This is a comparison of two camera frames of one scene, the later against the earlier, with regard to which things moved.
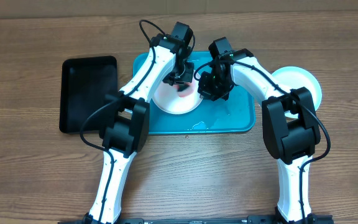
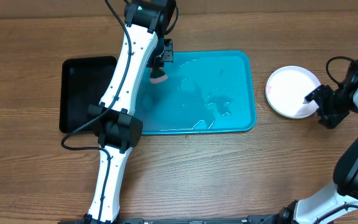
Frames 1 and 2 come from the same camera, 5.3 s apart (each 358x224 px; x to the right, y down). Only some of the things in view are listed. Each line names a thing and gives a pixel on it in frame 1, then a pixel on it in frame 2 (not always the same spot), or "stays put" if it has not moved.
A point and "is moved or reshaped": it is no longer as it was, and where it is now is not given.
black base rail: x=223 y=219 stays put
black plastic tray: x=84 y=83 stays put
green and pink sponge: x=184 y=89 is moved or reshaped
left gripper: x=188 y=77 -> x=168 y=57
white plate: x=167 y=98 -> x=286 y=89
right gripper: x=207 y=93 -> x=329 y=118
